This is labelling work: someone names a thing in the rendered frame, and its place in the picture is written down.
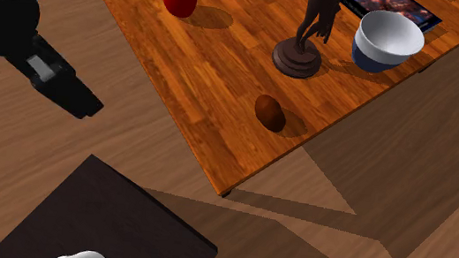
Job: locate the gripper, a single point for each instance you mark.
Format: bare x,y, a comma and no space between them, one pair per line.
59,85

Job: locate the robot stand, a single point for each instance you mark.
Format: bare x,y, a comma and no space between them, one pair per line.
115,219

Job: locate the wooden table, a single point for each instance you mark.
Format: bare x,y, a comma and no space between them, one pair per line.
217,79

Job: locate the brown potato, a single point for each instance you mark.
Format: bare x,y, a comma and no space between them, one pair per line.
270,112

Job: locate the dark brown figure statue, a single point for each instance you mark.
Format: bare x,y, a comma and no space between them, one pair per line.
297,58

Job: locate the white and blue bowl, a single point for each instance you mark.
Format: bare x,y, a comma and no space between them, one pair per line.
384,42

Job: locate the dark blue book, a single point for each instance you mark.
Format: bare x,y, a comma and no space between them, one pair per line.
382,1

